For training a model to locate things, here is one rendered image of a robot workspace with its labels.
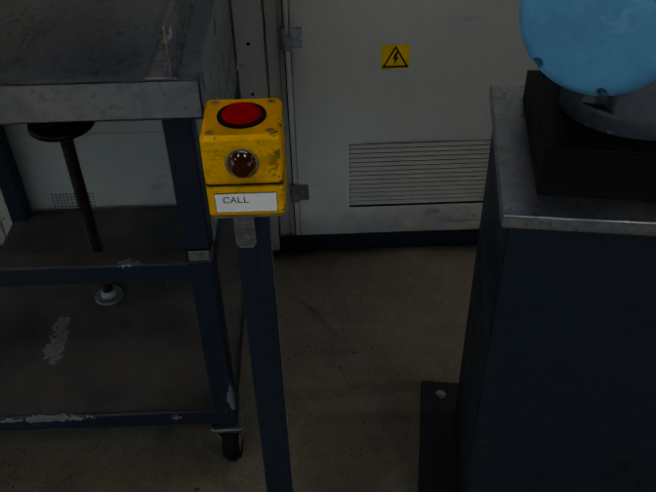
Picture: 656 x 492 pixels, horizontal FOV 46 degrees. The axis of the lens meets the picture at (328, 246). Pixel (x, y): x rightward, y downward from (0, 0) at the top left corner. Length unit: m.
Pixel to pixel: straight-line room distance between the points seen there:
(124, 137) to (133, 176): 0.11
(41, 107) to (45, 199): 0.98
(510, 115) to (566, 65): 0.35
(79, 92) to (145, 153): 0.86
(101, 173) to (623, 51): 1.42
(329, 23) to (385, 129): 0.29
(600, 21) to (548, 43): 0.05
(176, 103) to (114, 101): 0.08
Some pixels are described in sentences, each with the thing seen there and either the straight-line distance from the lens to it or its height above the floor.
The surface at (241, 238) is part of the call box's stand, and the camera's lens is 0.85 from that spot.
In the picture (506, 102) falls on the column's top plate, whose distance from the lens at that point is 1.13.
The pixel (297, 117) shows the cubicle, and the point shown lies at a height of 0.41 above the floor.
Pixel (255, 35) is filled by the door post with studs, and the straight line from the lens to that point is 1.70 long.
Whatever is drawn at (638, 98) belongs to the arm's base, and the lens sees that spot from 0.95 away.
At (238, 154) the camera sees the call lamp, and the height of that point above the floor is 0.88.
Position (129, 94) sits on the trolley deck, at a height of 0.83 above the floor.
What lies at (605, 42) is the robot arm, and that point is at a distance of 0.74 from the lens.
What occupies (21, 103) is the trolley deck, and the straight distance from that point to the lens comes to 1.05.
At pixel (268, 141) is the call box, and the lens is 0.75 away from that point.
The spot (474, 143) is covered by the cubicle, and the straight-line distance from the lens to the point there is 1.85.
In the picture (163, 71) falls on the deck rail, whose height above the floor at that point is 0.85.
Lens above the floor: 1.29
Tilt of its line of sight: 39 degrees down
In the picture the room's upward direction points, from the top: 1 degrees counter-clockwise
